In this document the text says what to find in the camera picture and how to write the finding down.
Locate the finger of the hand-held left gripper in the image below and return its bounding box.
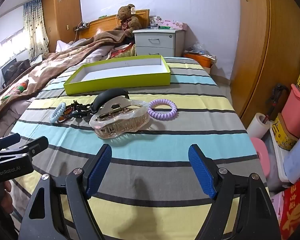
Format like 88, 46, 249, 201
0, 133, 21, 153
5, 136, 49, 161

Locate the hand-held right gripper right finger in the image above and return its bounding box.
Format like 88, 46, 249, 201
188, 144, 282, 240

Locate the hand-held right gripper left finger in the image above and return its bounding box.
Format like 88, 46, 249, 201
22, 144, 112, 240

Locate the blue spiral hair tie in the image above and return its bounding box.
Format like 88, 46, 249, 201
49, 102, 66, 123

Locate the clear large hair claw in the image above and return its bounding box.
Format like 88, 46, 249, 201
89, 97, 150, 139

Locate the purple spiral hair tie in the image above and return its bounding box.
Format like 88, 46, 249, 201
147, 99, 177, 121

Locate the black wristband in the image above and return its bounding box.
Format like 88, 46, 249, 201
91, 88, 130, 114

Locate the green shallow box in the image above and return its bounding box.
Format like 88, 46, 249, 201
63, 54, 171, 96

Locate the person's left hand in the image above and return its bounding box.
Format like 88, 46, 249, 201
2, 181, 15, 214

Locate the green red cushion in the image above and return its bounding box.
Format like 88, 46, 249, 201
1, 79, 30, 100

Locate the striped bedsheet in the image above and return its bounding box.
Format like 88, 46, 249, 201
0, 56, 268, 240

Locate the pink plastic stool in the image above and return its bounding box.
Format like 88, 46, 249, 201
250, 137, 270, 178

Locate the white paper roll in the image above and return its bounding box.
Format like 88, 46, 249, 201
246, 112, 271, 140

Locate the white plastic bin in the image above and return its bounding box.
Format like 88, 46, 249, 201
270, 127, 290, 183

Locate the brown blanket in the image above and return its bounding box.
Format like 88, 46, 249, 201
0, 30, 127, 130

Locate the yellow tin box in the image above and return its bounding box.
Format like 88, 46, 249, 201
271, 113, 299, 150

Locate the window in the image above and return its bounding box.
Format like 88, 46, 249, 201
0, 27, 25, 77

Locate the pale blue bag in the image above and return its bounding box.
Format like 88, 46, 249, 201
284, 125, 300, 184

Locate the red printed box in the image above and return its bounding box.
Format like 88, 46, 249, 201
277, 184, 300, 240

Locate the white pillow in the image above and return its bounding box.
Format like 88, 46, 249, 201
55, 40, 77, 53

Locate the black red stick tool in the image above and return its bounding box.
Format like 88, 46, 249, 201
265, 84, 290, 123

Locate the pink plastic bucket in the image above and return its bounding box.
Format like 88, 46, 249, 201
281, 84, 300, 138

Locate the patterned curtain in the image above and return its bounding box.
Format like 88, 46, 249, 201
23, 0, 50, 62

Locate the orange box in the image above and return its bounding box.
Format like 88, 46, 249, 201
184, 52, 213, 68

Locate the red patterned pillow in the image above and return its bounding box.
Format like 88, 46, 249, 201
109, 43, 136, 59

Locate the pile of plastic bags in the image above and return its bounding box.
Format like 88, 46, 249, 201
187, 42, 217, 60

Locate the power strip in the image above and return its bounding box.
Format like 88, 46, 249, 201
74, 21, 90, 30

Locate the tall wooden cabinet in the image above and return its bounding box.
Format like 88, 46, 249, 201
42, 0, 82, 53

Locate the large wooden wardrobe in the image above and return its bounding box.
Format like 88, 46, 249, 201
230, 0, 300, 128

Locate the wooden headboard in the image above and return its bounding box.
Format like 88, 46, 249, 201
79, 9, 150, 40

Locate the grey nightstand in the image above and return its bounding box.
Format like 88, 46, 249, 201
132, 28, 185, 57

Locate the pink floral box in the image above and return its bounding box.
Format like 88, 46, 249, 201
160, 19, 188, 30

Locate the brown teddy bear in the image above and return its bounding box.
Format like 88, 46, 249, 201
114, 4, 142, 38

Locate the clear acrylic organizer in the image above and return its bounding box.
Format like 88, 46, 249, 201
149, 16, 163, 29

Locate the black hair tie with balls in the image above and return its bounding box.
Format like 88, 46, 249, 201
69, 100, 93, 118

